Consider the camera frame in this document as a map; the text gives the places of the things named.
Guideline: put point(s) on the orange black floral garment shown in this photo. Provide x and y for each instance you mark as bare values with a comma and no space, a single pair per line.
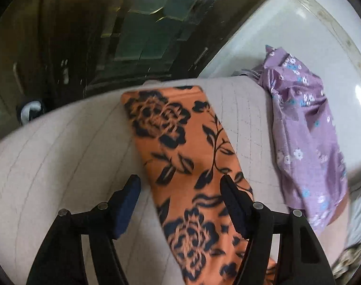
185,151

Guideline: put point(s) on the cream floral crumpled cloth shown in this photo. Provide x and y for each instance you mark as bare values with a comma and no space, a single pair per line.
347,264

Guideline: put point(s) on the purple floral garment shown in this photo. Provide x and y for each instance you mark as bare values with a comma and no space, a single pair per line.
312,167

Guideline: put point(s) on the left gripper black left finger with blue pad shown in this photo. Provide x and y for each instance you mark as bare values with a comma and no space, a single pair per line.
60,257

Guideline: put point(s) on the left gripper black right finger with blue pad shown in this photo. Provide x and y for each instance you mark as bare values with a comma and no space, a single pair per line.
301,259

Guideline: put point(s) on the grey pillow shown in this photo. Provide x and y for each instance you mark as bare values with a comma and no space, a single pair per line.
354,224

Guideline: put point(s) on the dark wooden glass door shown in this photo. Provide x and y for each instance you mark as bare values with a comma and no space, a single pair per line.
61,51

